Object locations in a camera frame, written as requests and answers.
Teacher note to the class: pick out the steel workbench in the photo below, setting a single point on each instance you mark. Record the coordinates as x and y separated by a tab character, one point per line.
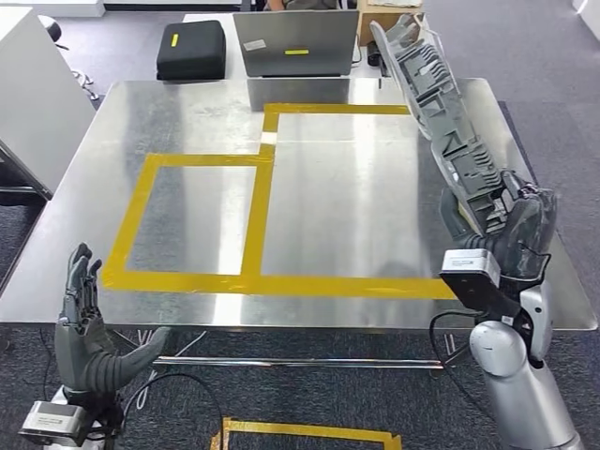
328	205

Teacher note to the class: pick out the grey plastic wheel hubcap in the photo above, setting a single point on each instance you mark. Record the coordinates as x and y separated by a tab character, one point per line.
435	99

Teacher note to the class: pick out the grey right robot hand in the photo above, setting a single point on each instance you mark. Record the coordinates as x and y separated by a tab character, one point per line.
530	236

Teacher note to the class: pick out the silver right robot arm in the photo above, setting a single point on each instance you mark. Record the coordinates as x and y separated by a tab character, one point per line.
515	385

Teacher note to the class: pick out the white desk with steel legs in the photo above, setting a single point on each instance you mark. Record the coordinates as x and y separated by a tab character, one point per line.
42	105

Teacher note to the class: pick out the white furniture panel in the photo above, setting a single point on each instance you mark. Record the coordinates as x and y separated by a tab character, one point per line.
588	9

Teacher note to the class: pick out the grey laptop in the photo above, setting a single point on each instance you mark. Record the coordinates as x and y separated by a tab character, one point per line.
295	37

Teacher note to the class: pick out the yellow floor tape square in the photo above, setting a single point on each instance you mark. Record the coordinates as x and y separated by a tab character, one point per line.
305	430

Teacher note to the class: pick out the cardboard box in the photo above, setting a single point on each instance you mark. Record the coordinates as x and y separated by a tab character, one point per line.
365	25

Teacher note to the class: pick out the person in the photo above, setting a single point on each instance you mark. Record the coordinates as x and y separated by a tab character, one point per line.
305	4

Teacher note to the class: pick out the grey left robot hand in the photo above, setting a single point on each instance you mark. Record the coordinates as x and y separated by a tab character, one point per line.
84	360

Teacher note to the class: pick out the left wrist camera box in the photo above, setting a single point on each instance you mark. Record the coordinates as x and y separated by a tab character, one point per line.
51	422

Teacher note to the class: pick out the black zip case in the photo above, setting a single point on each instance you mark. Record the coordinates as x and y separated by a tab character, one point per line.
192	53

